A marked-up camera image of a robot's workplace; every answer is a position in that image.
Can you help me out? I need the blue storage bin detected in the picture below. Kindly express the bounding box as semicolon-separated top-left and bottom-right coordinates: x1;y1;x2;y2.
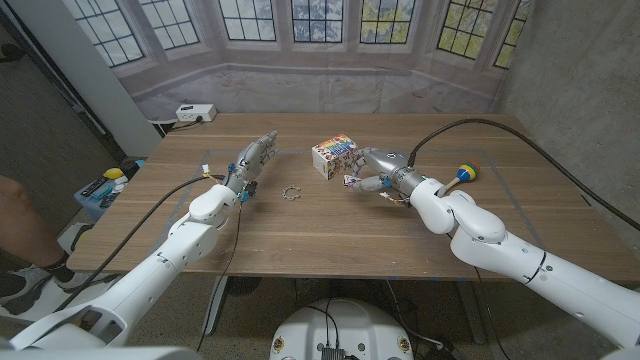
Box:
73;167;132;221

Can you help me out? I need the printed window backdrop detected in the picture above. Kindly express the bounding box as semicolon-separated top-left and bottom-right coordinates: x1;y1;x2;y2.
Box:
62;0;536;121

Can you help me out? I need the grey table leg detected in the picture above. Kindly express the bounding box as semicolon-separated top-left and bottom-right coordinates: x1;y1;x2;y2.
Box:
454;280;489;345
201;275;230;336

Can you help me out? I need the colourful striped wooden maraca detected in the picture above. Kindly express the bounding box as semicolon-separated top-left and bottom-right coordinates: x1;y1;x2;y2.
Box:
438;161;482;196

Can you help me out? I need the white power strip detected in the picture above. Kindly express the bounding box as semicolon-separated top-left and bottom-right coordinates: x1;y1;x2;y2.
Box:
175;103;218;124

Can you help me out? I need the black power strip cord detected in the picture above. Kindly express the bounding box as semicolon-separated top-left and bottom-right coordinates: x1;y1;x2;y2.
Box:
163;116;204;134

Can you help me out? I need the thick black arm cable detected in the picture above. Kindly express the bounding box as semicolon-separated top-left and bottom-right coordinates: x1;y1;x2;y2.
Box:
52;173;229;314
407;118;640;233

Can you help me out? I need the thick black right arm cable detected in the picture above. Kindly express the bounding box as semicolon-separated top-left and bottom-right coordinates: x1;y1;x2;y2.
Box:
407;118;640;233

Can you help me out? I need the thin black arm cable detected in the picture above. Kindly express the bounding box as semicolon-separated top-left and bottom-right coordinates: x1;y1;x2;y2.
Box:
472;267;502;360
194;199;243;352

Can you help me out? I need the black remote control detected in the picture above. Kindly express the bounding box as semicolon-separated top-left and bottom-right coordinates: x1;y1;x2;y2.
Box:
80;175;109;197

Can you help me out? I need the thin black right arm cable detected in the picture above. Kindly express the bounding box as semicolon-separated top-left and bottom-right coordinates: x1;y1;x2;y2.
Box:
472;267;502;360

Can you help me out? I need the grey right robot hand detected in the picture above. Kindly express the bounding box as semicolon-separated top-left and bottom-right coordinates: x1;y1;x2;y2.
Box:
344;146;427;197

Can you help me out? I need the person's bare leg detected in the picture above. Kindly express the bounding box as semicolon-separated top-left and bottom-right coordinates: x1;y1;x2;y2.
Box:
0;174;64;269

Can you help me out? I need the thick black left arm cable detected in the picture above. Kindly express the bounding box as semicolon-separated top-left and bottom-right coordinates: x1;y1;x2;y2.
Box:
52;173;229;314

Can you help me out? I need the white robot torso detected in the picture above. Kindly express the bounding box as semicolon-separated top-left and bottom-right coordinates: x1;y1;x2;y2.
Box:
269;298;415;360

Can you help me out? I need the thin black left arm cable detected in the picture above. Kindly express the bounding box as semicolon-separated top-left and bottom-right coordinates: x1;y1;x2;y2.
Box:
194;199;243;352

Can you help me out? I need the grey and black sneaker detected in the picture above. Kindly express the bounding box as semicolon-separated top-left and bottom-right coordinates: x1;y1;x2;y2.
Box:
0;264;119;316

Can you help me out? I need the colourful printed cardboard box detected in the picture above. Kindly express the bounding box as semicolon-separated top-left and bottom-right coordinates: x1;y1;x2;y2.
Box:
311;132;360;181

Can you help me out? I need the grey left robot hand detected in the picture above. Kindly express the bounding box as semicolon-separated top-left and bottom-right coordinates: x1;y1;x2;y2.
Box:
224;130;279;202

